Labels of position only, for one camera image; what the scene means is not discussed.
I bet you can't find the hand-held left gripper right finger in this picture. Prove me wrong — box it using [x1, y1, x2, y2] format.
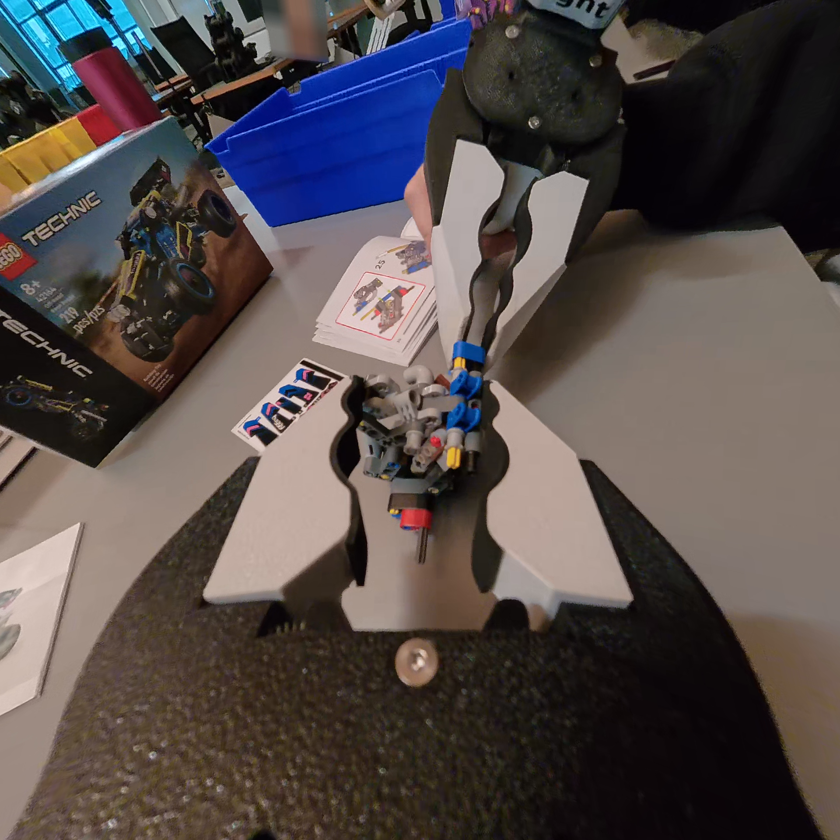
[469, 379, 634, 632]

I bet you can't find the open lego instruction booklet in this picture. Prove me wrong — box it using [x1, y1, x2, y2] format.
[311, 235, 439, 367]

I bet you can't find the background black office chair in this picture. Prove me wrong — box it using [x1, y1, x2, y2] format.
[150, 16, 217, 86]

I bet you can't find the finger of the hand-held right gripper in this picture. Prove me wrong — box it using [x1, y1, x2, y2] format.
[430, 138, 509, 361]
[479, 172, 590, 371]

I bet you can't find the blue storage bin white tag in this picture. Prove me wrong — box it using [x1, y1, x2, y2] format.
[205, 67, 450, 228]

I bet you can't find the partly built lego vehicle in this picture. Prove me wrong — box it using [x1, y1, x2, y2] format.
[354, 338, 490, 565]

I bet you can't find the blue plastic storage bin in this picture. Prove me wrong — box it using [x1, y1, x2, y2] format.
[289, 16, 475, 106]

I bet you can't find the lego set cardboard box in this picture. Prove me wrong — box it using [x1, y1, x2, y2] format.
[0, 115, 274, 468]

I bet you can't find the person's right forearm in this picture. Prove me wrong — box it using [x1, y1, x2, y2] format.
[604, 0, 840, 253]

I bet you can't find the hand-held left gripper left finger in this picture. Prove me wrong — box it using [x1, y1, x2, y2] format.
[202, 376, 368, 605]

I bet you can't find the maroon roll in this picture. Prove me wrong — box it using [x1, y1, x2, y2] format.
[71, 51, 161, 132]

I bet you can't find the lego sticker sheet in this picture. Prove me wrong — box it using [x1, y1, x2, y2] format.
[231, 357, 349, 454]

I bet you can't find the thin closed instruction leaflet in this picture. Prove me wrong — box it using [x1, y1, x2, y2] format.
[0, 521, 85, 718]

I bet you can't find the person's right hand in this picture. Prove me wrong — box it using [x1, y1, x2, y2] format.
[403, 163, 434, 245]

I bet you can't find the background wooden desk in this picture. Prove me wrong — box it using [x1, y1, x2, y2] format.
[152, 56, 296, 132]

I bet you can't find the red and yellow block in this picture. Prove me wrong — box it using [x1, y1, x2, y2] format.
[0, 105, 132, 193]

